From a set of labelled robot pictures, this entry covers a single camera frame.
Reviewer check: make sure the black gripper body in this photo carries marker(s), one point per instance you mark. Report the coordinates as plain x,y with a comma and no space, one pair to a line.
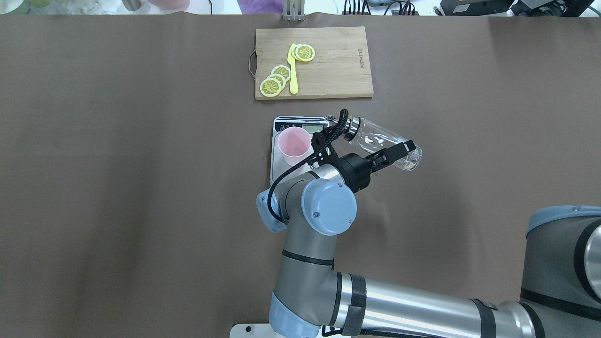
355,171

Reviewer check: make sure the aluminium frame post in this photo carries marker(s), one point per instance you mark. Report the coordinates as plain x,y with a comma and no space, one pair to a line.
294,10

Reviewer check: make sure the yellow lemon slice row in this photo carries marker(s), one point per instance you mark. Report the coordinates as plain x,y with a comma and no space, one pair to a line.
275,82

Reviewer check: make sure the yellow plastic knife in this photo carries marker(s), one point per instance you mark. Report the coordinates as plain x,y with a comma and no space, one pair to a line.
291,60

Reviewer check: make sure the pink plastic cup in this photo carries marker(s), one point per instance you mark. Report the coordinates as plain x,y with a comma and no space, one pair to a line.
294,144

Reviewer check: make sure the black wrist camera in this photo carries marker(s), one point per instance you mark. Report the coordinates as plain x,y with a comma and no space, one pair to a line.
321,142

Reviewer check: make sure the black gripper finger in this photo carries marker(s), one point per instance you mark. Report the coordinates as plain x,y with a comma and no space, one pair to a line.
388,156

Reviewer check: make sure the wooden cutting board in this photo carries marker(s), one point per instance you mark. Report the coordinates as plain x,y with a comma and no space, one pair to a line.
340,68

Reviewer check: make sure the grey kitchen scale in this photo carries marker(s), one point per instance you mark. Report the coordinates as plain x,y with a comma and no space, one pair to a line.
311,124

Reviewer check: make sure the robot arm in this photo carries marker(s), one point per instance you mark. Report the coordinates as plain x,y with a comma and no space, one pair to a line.
560,290

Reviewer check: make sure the purple cloth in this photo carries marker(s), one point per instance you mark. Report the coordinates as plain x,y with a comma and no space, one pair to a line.
249,7

